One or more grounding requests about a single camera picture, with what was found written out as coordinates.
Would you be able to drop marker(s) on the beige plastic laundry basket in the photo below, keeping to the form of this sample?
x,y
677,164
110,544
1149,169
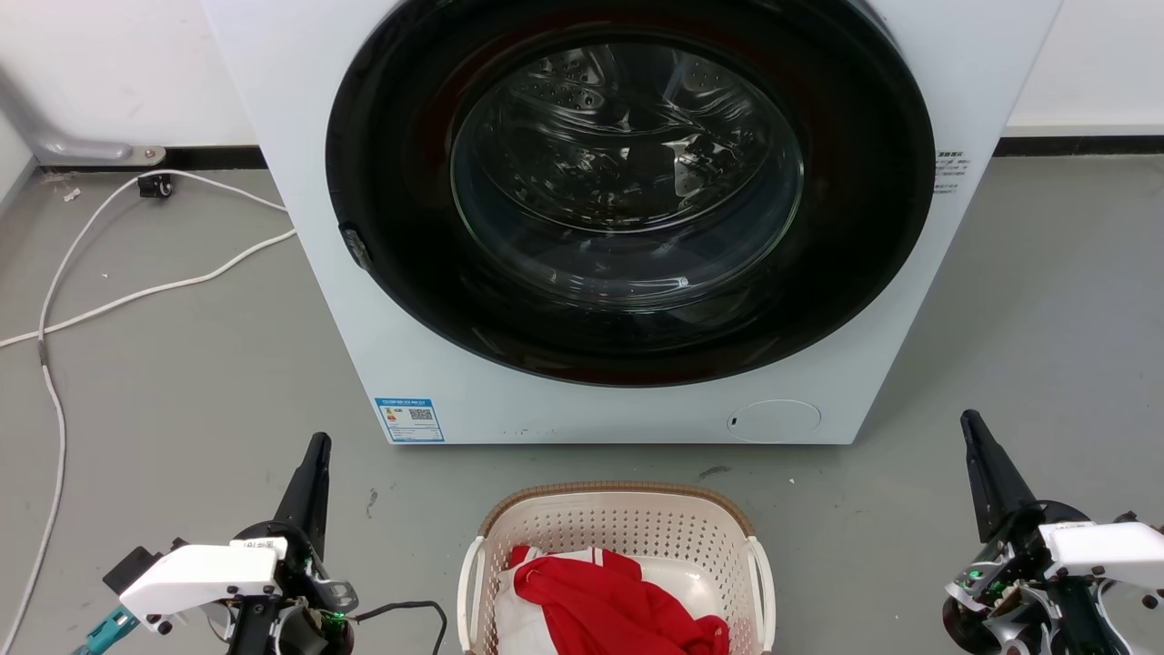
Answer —
x,y
627,528

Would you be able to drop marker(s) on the white front-load washing machine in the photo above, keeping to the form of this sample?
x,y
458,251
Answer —
x,y
273,109

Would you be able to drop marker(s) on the red garment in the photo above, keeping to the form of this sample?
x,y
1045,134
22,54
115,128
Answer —
x,y
600,605

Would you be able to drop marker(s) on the teal connector piece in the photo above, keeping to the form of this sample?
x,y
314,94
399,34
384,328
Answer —
x,y
102,632

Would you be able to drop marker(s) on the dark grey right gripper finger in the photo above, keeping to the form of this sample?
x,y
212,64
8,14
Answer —
x,y
993,482

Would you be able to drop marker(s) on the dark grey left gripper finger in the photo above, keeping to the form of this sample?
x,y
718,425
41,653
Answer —
x,y
307,496

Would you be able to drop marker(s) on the black round washer door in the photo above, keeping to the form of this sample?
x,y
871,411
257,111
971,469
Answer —
x,y
400,273

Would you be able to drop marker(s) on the blue energy label sticker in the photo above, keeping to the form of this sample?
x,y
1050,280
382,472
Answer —
x,y
409,419

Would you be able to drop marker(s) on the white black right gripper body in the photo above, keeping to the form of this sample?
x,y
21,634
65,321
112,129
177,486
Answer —
x,y
1091,550

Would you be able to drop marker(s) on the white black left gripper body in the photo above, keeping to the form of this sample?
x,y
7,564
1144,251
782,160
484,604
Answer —
x,y
205,578

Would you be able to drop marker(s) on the round white filter cover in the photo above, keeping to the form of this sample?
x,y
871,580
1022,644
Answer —
x,y
773,421

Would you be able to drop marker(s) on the small printed text sticker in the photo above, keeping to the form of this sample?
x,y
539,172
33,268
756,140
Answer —
x,y
949,172

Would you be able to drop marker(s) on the grey wall pipe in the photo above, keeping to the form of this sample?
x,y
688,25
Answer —
x,y
55,138

